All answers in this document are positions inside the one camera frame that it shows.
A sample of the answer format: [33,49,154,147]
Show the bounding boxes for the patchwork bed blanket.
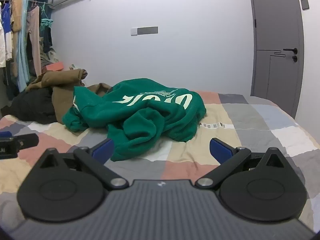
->
[0,90,320,232]

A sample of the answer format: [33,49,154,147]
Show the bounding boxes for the grey door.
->
[247,0,304,120]

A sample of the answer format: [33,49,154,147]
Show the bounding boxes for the black garment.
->
[1,88,60,124]

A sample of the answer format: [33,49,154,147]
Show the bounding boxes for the dark hanging clothes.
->
[40,26,53,54]

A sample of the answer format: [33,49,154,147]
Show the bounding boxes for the light blue hanging garment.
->
[16,0,30,92]

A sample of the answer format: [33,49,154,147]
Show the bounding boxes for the white and grey wall panel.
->
[130,26,159,36]

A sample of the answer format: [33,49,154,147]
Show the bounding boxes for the brown garment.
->
[25,68,112,125]

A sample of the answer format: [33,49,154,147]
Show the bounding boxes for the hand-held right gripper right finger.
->
[195,138,292,189]

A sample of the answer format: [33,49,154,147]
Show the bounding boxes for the pink hanging garment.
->
[26,6,42,77]

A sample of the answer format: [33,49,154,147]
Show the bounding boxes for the blue and white hanging garment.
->
[1,4,13,61]

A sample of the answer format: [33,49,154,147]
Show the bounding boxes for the green sweatshirt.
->
[62,78,207,162]

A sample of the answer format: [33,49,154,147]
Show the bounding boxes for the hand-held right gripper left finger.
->
[32,139,129,190]

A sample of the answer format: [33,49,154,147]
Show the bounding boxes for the tan hanging garment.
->
[11,0,25,78]

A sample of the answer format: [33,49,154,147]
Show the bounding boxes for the teal clothes hangers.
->
[39,2,54,28]

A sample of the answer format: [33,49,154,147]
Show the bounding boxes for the pink box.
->
[46,62,65,73]

